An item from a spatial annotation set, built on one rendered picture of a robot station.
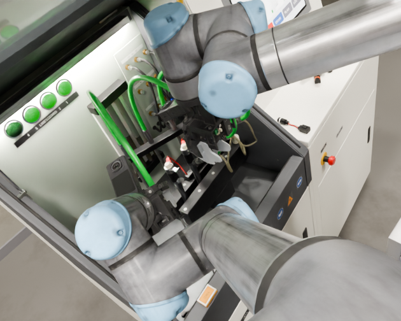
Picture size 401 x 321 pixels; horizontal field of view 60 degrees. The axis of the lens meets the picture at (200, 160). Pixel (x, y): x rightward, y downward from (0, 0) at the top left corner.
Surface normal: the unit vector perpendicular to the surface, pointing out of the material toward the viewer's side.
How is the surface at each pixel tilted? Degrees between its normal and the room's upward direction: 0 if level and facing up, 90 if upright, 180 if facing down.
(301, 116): 0
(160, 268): 26
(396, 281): 41
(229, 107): 90
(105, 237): 45
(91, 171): 90
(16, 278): 0
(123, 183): 15
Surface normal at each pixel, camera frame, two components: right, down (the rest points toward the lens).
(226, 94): -0.11, 0.73
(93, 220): -0.14, 0.04
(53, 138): 0.77, 0.26
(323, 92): -0.29, -0.67
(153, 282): 0.09, -0.20
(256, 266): -0.85, -0.52
